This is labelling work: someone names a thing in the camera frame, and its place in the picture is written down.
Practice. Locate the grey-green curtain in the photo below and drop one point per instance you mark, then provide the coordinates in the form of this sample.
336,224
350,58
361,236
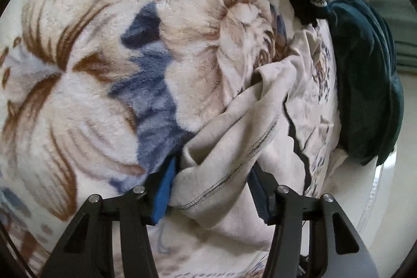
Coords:
404,20

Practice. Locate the floral plush bed blanket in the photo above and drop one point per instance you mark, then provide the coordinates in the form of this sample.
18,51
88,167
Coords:
97,69

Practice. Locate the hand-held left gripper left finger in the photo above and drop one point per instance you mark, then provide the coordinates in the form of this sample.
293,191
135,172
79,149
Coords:
164,190

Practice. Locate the beige long-sleeve shirt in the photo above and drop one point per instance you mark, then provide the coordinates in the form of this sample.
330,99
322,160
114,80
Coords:
228,141

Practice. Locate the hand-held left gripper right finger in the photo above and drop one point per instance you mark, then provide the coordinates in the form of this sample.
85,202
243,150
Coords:
260,196

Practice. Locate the white bed headboard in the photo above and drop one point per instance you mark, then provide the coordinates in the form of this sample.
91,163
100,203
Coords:
384,199

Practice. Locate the dark teal plush blanket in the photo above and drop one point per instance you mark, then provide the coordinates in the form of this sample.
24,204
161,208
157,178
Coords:
365,69

